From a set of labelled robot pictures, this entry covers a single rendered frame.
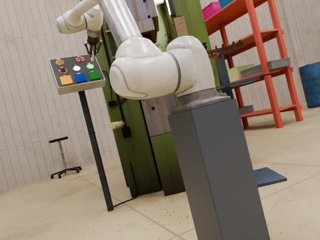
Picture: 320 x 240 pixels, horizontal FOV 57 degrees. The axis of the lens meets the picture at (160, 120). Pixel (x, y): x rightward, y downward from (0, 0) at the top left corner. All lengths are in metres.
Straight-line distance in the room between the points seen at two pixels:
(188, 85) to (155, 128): 1.21
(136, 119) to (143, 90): 1.48
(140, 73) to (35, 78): 5.28
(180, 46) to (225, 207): 0.60
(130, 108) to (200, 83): 1.44
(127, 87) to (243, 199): 0.58
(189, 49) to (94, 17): 0.92
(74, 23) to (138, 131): 1.05
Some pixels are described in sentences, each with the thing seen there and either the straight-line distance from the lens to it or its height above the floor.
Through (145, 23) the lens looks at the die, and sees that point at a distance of 2.43.
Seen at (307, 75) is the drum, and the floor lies 0.70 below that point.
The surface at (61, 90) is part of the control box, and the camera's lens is 2.19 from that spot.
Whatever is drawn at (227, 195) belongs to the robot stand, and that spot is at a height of 0.27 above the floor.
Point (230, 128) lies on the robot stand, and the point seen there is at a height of 0.50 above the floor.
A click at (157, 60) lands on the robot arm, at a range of 1.03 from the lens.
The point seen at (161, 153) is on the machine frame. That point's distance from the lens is 2.27.
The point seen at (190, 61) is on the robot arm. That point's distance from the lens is 1.09.
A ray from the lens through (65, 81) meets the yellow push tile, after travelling 2.19.
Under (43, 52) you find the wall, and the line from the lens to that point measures 6.33.
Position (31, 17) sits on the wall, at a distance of 6.56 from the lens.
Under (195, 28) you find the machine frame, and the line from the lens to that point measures 2.57.
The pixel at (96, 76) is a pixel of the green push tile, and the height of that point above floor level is 1.00.
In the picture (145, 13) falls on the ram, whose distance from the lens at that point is 2.45.
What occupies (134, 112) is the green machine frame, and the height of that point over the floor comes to 0.69.
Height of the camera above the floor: 0.60
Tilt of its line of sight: 1 degrees down
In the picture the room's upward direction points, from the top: 14 degrees counter-clockwise
